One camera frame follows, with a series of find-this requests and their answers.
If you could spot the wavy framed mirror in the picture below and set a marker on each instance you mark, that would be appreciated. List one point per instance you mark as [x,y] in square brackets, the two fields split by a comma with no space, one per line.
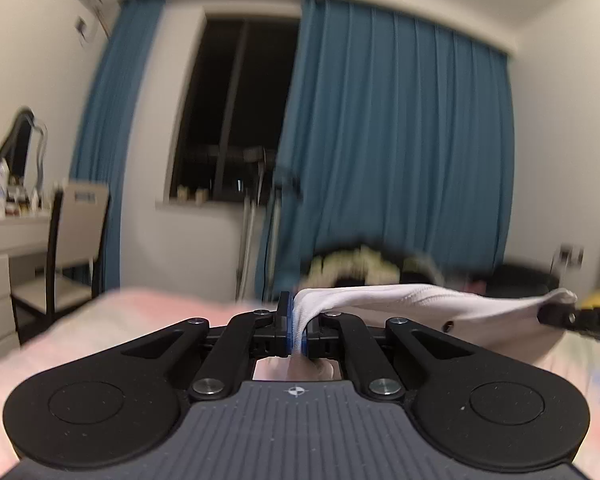
[22,145]

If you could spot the white bottle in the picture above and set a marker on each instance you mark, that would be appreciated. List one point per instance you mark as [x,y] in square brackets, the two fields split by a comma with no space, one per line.
[1,190]

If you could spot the row of cosmetic bottles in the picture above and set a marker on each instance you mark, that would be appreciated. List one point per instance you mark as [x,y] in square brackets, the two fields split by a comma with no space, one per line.
[22,202]

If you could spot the small ornaments on window sill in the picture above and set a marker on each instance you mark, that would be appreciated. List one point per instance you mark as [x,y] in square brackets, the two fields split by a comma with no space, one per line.
[190,195]

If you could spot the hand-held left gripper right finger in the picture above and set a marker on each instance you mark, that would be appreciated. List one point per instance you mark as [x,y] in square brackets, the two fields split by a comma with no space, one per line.
[301,344]

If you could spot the narrow blue curtain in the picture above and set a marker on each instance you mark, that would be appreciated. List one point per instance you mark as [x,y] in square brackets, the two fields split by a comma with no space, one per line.
[115,125]

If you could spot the dark window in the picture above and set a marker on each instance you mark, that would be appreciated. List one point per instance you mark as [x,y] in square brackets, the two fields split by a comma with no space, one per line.
[230,110]

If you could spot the tripod stand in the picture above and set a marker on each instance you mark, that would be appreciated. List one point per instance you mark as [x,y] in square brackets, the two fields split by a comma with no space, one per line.
[275,195]

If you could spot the white garment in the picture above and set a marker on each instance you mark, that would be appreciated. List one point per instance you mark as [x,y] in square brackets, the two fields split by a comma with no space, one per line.
[420,310]

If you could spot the beige chair with black frame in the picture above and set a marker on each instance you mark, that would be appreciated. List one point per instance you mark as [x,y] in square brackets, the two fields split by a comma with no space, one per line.
[77,240]

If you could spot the wide blue curtain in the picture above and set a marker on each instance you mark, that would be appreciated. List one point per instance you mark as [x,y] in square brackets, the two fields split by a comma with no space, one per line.
[395,150]

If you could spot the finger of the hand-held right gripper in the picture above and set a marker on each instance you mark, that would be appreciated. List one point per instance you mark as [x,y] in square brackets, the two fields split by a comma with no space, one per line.
[560,316]

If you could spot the pastel bed sheet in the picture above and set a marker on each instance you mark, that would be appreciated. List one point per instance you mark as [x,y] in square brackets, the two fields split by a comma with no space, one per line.
[105,320]

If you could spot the white dressing table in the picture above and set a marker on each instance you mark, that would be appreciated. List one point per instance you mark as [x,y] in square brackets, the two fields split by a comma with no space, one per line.
[5,260]

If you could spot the wall socket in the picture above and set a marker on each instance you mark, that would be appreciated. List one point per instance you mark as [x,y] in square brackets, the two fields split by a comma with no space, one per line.
[572,255]

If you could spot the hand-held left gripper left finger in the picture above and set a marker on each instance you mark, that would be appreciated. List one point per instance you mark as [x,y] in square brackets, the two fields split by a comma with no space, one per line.
[285,321]

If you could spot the dark cloth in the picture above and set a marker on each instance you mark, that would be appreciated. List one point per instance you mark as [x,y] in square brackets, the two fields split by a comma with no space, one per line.
[522,280]

